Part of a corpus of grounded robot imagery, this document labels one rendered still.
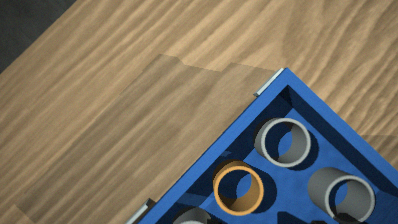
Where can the grey steel bushing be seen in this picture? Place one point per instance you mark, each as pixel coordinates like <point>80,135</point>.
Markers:
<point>358,203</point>

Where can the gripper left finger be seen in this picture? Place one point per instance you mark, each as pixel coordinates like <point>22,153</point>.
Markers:
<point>213,221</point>

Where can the grey metal bushing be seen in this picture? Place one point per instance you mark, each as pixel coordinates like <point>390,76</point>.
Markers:
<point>191,215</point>
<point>300,141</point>

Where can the blue square tray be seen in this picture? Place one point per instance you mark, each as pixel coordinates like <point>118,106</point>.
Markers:
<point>285,199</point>

